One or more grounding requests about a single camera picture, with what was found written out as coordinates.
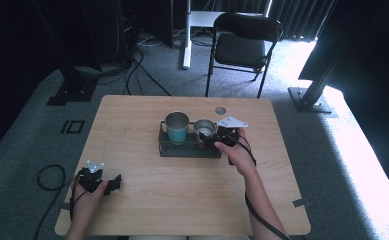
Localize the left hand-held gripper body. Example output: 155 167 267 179
77 160 105 194

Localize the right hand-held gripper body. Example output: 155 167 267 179
215 115 249 148

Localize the brown metal cup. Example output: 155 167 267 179
192 118 218 143

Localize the black wire basket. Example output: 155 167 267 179
158 120 224 159

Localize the teal metal cup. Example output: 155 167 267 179
164 110 191 147

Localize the person's right hand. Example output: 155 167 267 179
213 127 258 179

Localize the person's left hand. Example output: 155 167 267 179
69 179 110 231

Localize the black tape floor marking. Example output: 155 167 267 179
60 119 86 135

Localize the black folding chair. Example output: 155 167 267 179
205 12 284 99

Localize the black metal stand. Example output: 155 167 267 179
287 0 356 115
31 0 100 107

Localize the dark curtain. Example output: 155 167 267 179
211 0 338 42

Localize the left hand-held gripper black cable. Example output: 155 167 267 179
33 164 83 240

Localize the hand-held gripper black cable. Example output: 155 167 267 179
33 164 83 240
227 132 292 240

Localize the right hand-held gripper black cable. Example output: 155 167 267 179
227 132 292 240

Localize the bundle of floor cables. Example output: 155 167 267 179
75 29 173 98

